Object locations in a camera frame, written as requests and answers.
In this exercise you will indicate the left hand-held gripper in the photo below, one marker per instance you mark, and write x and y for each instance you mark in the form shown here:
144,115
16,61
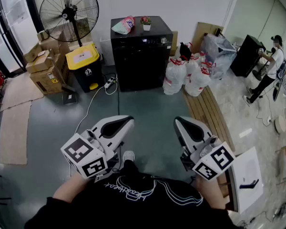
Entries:
85,151

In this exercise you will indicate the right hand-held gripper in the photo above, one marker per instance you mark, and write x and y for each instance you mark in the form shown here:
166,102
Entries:
212,161

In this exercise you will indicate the black washing machine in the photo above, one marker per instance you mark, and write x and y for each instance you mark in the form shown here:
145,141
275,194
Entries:
138,65

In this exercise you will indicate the silver round control knob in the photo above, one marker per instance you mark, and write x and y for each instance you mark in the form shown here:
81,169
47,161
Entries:
164,40

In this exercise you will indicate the person's left forearm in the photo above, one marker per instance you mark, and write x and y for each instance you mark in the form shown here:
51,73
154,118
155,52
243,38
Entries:
69,187

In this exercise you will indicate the person's right forearm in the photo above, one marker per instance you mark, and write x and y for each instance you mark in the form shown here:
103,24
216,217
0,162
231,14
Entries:
211,194

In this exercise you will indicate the wooden slat bench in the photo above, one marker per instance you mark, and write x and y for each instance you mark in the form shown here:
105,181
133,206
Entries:
205,108

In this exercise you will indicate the person's white shoe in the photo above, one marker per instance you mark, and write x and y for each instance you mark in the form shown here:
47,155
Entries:
129,156

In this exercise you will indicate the person's black trousers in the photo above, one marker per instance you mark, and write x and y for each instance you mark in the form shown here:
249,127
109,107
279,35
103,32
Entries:
131,167

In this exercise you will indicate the white power strip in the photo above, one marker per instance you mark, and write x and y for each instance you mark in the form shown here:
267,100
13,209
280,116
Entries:
109,82

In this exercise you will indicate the white board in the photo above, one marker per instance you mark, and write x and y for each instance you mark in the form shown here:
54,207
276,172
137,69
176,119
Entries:
250,166

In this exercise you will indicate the black hook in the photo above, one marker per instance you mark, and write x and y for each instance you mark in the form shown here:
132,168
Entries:
249,184

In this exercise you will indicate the yellow lidded black trash bin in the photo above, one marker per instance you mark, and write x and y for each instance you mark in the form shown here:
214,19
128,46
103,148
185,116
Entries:
82,56

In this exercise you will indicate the black bag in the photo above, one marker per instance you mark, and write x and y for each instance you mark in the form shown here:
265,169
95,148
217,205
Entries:
186,51

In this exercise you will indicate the clear plastic storage bin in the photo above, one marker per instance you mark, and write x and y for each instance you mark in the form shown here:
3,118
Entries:
217,54

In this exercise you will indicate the person's black printed t-shirt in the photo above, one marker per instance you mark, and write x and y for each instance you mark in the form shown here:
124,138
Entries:
133,211

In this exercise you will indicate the grey standing fan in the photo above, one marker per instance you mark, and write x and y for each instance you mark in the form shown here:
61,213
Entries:
258,74

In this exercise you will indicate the beige round basin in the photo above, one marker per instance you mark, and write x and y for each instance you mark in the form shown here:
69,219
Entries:
282,125

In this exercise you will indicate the small leaning cardboard sheet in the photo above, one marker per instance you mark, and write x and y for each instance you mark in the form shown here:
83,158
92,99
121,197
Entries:
174,42

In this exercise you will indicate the black box-shaped appliance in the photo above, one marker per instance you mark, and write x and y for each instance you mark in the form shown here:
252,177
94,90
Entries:
245,56

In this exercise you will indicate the pink green detergent pouch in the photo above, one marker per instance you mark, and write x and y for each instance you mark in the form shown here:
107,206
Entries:
124,26

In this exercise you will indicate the large leaning cardboard sheet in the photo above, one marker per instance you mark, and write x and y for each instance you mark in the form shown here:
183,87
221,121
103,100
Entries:
202,32

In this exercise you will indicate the pink flower plant white pot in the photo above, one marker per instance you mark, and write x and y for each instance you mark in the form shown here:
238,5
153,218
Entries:
146,27

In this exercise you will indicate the long flattened cardboard sheet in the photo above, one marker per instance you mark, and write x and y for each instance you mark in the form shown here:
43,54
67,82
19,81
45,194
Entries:
14,135

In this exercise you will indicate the wide flattened cardboard sheet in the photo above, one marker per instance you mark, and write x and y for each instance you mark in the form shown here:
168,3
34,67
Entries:
19,89

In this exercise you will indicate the tall cardboard box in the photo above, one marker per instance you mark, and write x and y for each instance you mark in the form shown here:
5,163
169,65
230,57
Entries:
47,44

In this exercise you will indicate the small cardboard box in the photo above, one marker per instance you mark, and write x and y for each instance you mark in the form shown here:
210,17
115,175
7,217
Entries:
33,53

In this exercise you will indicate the black standing fan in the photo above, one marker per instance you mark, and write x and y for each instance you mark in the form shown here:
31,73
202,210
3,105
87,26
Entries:
70,11

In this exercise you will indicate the small black bracket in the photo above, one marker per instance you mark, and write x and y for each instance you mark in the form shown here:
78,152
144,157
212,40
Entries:
219,32

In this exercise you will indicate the black framed glass window wall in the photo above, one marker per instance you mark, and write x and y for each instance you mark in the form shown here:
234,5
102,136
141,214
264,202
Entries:
14,11

